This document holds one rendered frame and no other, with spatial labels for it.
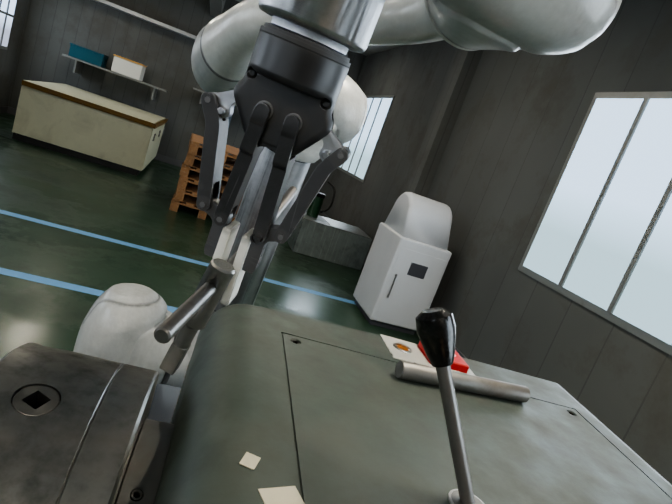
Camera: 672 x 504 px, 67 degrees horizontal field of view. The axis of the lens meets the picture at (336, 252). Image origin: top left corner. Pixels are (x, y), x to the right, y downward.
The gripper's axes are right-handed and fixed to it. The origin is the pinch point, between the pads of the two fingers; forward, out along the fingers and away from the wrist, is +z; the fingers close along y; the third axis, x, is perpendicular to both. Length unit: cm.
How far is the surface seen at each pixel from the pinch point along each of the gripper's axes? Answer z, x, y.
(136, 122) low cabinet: 160, -696, 335
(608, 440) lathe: 10, -18, -52
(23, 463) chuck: 13.8, 15.1, 6.2
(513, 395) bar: 10.1, -18.8, -37.8
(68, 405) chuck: 12.4, 10.0, 6.4
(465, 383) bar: 9.9, -16.1, -30.4
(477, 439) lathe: 10.0, -5.1, -30.4
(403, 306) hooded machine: 155, -409, -92
